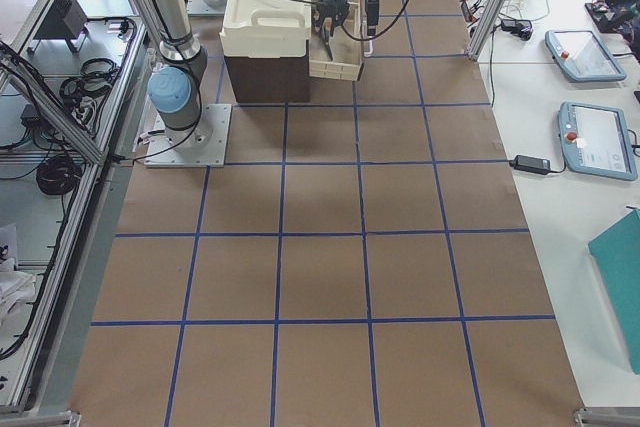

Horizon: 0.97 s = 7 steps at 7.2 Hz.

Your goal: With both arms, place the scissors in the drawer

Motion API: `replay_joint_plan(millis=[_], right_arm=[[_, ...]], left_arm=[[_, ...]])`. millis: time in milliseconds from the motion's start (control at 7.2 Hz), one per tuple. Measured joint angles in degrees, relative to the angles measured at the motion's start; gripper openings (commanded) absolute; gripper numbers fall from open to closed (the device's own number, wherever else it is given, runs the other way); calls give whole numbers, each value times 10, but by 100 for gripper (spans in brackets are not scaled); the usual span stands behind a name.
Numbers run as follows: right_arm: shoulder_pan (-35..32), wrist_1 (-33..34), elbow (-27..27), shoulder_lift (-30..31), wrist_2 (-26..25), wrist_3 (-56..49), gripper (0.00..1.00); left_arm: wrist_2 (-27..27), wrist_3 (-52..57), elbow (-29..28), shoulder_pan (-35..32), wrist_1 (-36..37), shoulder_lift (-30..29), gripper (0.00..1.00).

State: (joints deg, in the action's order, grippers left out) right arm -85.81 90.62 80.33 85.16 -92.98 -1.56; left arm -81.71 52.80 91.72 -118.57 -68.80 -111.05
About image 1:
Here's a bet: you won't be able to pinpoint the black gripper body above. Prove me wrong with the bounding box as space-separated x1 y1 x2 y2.
313 0 350 29
364 0 380 25

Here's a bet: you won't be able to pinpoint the red grey handled scissors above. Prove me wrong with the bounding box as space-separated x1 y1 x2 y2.
318 19 334 61

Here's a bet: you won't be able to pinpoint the wooden drawer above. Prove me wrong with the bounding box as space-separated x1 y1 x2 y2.
308 27 364 81

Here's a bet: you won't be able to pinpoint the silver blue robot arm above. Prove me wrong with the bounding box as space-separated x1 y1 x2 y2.
147 0 350 149

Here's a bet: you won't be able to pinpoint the grey teach pendant far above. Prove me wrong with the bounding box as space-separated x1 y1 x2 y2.
545 30 627 83

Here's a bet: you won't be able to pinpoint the grey teach pendant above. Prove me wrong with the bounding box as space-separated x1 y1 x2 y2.
558 101 638 181
545 30 627 83

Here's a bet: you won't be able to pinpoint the black power brick on table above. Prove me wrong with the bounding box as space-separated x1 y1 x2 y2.
509 155 551 175

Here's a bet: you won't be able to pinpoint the grey teach pendant near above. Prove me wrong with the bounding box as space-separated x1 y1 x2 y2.
558 101 638 181

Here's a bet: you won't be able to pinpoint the teal box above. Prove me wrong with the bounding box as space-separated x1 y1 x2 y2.
588 209 639 374

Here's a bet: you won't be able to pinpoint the black braided right cable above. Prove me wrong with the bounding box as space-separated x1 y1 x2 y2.
339 0 416 43

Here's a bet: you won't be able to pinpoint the aluminium frame post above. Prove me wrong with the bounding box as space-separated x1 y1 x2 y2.
467 0 526 62

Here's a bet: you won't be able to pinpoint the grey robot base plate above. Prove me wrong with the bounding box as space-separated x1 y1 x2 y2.
143 104 232 168

